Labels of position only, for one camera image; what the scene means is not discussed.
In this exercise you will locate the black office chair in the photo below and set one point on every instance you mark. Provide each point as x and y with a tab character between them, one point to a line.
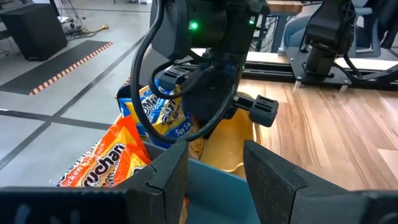
388	18

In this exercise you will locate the black cabinet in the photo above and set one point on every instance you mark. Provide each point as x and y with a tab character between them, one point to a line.
34	31

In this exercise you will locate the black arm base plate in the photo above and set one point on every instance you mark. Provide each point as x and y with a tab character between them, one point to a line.
295	62

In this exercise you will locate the black hazard-striped floor mat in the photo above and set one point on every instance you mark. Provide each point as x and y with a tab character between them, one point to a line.
56	67

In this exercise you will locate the teal plastic bin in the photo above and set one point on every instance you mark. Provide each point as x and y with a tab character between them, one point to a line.
217	193

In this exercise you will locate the wooden-top workbench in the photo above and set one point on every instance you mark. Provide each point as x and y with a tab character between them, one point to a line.
284	6

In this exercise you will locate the black aluminium table frame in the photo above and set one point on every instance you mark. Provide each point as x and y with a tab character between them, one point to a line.
267	71

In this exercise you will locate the orange plastic bin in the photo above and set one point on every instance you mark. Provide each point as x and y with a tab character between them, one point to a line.
228	143

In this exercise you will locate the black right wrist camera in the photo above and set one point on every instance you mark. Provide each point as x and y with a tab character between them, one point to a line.
168	31

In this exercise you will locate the blue ramen noodle pack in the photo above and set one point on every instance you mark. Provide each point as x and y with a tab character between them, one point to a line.
161	115
196	147

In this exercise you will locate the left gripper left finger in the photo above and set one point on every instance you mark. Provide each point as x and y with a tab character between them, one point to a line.
168	180

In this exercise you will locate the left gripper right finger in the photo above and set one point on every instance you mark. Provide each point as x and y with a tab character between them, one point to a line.
267	180

